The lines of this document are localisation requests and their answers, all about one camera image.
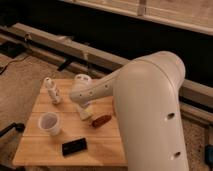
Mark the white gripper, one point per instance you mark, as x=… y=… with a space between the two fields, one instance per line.
x=82 y=80

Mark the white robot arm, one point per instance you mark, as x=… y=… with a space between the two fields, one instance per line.
x=146 y=103

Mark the white sponge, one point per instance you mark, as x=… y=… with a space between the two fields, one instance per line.
x=83 y=113

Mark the small white bottle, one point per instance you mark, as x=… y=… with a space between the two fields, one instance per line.
x=52 y=90

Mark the brown oblong object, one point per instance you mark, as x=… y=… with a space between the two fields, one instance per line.
x=100 y=121

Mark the white plastic cup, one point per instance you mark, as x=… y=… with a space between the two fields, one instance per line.
x=50 y=123

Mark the wooden table board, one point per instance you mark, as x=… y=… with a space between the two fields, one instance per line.
x=37 y=148

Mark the blue object at edge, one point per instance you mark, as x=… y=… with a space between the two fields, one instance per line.
x=209 y=155

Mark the grey metal rail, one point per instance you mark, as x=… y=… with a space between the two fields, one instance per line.
x=191 y=90

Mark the black clamp handle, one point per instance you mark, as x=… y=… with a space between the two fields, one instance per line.
x=19 y=127

